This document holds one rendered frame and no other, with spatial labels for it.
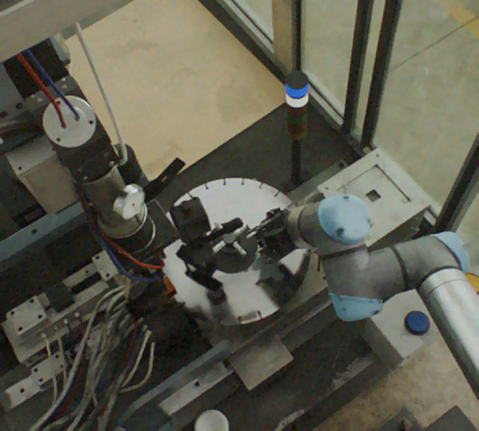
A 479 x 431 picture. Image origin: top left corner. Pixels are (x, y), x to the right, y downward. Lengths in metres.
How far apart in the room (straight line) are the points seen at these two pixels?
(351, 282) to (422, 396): 1.28
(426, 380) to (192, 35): 1.34
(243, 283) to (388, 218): 0.36
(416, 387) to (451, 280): 1.28
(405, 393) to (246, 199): 1.08
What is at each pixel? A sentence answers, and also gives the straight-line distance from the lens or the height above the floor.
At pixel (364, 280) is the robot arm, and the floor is 1.24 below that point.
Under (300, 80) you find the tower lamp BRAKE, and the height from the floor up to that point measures 1.16.
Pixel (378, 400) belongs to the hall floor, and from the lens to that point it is 2.20.
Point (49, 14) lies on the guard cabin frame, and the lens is 0.21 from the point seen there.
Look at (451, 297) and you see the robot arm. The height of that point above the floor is 1.27.
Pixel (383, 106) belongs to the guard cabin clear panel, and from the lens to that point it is 1.45.
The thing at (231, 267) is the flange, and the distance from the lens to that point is 1.28.
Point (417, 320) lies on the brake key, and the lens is 1.32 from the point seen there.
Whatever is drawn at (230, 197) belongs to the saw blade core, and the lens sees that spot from 1.36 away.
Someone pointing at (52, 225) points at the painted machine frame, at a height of 1.05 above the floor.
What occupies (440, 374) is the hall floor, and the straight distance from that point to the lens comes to 2.25.
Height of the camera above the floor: 2.15
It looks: 62 degrees down
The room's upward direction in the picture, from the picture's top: 9 degrees counter-clockwise
